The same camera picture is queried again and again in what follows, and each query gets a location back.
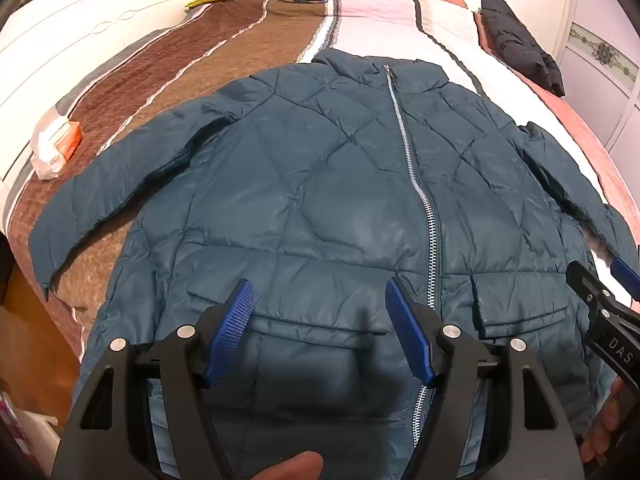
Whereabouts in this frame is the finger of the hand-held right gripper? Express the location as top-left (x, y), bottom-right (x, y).
top-left (611, 257), bottom-right (640, 318)
top-left (566, 260), bottom-right (609, 312)

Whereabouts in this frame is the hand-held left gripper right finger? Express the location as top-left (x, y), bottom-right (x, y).
top-left (385, 276), bottom-right (586, 480)

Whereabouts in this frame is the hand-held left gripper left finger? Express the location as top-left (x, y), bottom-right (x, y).
top-left (52, 279), bottom-right (256, 480)

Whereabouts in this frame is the teal quilted jacket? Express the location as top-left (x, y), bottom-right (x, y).
top-left (27, 49), bottom-right (633, 480)

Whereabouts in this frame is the person's right hand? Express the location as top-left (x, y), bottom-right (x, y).
top-left (580, 377), bottom-right (627, 467)

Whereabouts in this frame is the person's left hand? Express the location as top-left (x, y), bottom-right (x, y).
top-left (249, 451), bottom-right (326, 480)

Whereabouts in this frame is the white floral wardrobe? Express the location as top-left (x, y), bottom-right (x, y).
top-left (552, 0), bottom-right (640, 156)

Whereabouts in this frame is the black padded jacket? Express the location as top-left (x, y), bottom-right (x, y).
top-left (480, 0), bottom-right (567, 97)

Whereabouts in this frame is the orange and white packet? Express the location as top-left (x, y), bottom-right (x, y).
top-left (31, 120), bottom-right (83, 181)

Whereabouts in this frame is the striped brown pink blanket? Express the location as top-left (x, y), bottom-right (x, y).
top-left (5, 0), bottom-right (608, 361)

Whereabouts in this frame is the white headboard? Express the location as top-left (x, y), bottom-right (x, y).
top-left (0, 0), bottom-right (213, 206)

